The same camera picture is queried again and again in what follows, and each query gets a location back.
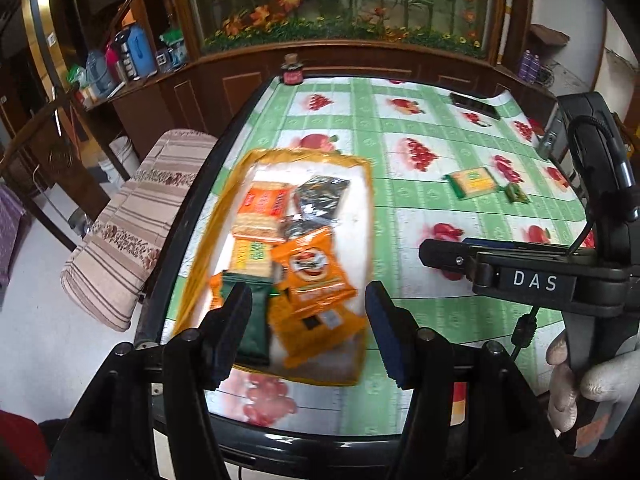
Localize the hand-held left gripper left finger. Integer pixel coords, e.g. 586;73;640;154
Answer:
65;281;253;480

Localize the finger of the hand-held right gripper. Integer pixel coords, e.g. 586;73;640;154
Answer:
419;237;481;281

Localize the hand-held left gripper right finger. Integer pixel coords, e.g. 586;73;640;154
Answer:
364;281;556;480

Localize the dark green snack packet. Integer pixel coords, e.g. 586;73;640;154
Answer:
222;271;273;366

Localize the small orange snack packet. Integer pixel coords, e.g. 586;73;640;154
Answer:
209;274;226;311

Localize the green-edged cracker packet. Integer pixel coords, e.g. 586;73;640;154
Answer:
445;166;501;201

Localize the orange snack packet dark label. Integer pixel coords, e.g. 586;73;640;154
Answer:
267;290;368;370

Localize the green pea snack packet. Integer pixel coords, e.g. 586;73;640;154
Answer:
504;182;531;205

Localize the yellow-green cracker packet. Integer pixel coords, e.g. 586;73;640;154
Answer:
230;237;278;276

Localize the orange snack packet round logo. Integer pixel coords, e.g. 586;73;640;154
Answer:
272;226;358;311

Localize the black snack packet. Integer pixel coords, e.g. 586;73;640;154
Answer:
285;175;351;238

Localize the yellow rimmed white tray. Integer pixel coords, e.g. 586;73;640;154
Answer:
170;149;376;387

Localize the orange cracker packet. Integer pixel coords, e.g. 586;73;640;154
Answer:
232;181;292;243

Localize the person's right hand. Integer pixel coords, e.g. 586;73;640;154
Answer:
546;329;640;433

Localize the green fruit-print tablecloth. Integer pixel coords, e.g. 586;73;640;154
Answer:
205;76;601;436

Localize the black-rimmed table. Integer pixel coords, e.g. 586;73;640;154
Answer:
137;75;601;466

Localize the black remote control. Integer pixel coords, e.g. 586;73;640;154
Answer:
449;91;502;122

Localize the striped cushioned chair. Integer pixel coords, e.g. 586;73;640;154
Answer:
60;129;221;333

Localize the red cloth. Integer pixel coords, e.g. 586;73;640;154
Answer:
0;410;51;476

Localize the white plastic bucket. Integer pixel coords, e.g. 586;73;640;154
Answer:
97;135;141;183

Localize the small dark jar red label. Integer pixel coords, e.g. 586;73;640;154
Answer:
281;54;305;86

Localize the purple striped cloth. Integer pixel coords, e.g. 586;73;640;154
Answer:
0;182;33;286

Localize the carved wooden chair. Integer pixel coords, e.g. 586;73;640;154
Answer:
0;90;101;256

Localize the wooden floral display cabinet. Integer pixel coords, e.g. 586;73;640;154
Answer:
107;0;558;136

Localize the clear water bottle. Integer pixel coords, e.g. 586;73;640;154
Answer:
85;50;115;98

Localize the blue plastic jug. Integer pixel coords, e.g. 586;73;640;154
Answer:
116;24;158;81

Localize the black cable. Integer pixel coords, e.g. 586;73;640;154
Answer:
510;116;636;361

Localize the wooden wall shelf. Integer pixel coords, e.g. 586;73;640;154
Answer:
530;24;571;51

